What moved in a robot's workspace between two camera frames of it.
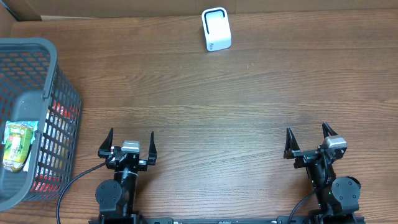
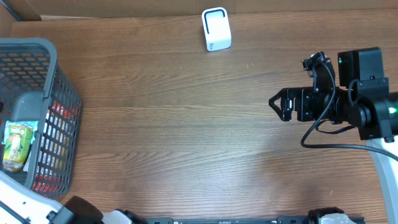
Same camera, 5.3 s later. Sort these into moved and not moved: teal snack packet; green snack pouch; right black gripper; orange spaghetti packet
Moved: right black gripper
Not moved: teal snack packet; green snack pouch; orange spaghetti packet
